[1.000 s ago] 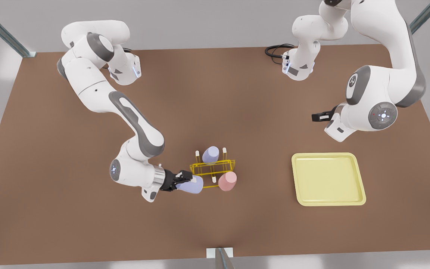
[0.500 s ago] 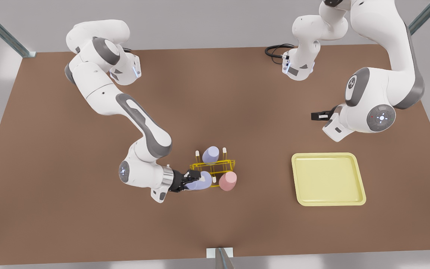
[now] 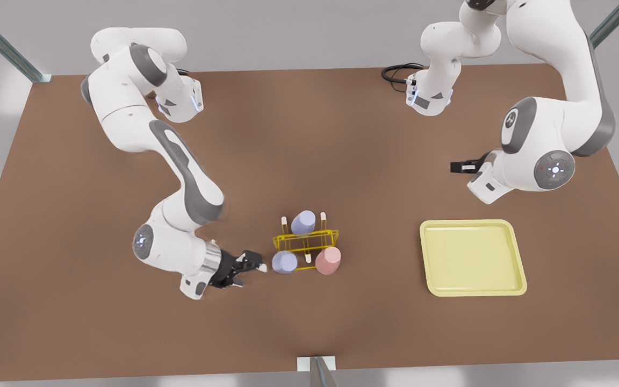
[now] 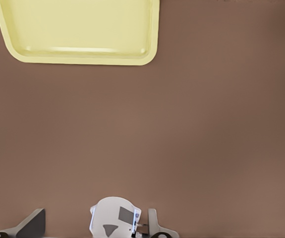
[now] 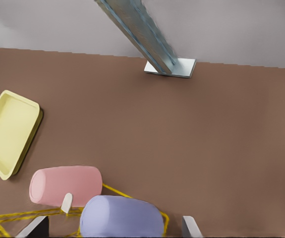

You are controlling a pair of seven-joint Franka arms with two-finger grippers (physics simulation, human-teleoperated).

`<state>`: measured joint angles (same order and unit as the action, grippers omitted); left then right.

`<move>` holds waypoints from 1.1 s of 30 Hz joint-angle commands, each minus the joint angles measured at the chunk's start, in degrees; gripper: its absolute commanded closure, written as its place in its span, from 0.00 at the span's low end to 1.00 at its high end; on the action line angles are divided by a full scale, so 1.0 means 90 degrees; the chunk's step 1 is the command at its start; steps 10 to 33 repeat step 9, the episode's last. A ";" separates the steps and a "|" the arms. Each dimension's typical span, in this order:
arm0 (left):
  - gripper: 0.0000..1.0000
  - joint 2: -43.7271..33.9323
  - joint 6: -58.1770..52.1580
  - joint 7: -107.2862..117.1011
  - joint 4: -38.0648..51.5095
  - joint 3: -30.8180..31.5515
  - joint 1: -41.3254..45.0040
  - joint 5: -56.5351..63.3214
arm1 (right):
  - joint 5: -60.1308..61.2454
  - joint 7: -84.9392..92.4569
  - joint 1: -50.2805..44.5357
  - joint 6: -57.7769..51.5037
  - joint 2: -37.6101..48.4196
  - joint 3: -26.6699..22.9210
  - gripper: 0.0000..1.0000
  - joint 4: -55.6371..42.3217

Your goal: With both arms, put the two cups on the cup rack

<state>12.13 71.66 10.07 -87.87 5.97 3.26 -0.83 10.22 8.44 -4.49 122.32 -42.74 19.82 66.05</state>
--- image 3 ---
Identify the purple cup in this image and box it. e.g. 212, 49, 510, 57
271, 250, 298, 275
291, 210, 317, 238

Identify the silver frame post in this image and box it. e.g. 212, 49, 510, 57
589, 0, 619, 49
0, 3, 53, 84
297, 355, 338, 387

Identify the pink cup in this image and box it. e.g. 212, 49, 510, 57
315, 246, 342, 276

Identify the yellow wire cup rack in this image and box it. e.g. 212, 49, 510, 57
272, 212, 340, 271

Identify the yellow square tray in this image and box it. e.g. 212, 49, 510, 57
419, 219, 528, 297

